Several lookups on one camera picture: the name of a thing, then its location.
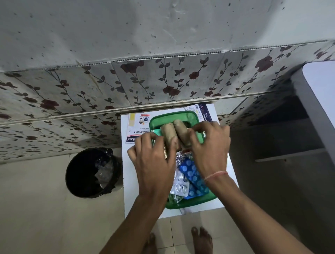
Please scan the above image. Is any person's left forearm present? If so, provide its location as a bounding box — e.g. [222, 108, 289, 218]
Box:
[99, 195, 170, 254]

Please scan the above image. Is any person's left foot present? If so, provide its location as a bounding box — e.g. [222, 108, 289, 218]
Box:
[142, 233, 158, 254]

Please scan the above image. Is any person's right forearm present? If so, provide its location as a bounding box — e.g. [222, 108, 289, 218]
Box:
[205, 174, 314, 254]

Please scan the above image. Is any red thread wristband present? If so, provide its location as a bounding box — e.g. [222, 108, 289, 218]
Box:
[204, 171, 229, 183]

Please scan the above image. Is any white shelf unit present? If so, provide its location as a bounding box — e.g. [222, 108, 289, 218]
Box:
[255, 61, 335, 168]

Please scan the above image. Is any green plastic container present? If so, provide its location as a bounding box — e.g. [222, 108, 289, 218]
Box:
[149, 111, 218, 210]

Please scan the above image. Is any person's left hand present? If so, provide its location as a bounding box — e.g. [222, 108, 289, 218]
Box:
[127, 132, 179, 202]

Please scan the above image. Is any clear plastic trash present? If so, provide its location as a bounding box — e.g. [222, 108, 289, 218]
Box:
[94, 156, 114, 188]

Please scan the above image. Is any person's foot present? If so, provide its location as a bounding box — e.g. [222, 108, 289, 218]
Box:
[191, 226, 214, 254]
[142, 233, 158, 254]

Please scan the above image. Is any white plaster box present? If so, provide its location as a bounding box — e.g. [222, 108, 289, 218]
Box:
[125, 113, 157, 144]

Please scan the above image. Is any crumpled silver foil strip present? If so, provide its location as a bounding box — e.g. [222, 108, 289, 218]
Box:
[175, 151, 194, 169]

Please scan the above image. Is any blue blister pack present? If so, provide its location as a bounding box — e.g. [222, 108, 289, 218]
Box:
[179, 158, 210, 200]

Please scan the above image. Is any silver blister pack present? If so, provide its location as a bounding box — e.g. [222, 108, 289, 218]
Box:
[169, 170, 190, 197]

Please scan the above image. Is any person's right foot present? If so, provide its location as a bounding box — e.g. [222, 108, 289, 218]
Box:
[191, 226, 214, 254]

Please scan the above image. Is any beige bandage roll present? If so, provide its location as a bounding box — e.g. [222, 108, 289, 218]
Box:
[160, 122, 181, 152]
[173, 119, 193, 148]

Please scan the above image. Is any white and blue medicine box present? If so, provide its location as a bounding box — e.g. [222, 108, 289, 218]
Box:
[184, 103, 213, 123]

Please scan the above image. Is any person's right hand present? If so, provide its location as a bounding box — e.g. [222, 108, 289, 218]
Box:
[188, 121, 231, 181]

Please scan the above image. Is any black trash bin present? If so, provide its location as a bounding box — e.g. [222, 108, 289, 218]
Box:
[65, 148, 122, 199]

